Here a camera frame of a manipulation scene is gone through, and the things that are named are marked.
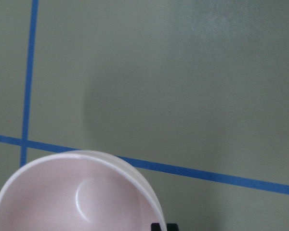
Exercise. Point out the pink bowl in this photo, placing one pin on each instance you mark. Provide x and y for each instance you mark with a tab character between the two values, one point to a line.
79	191

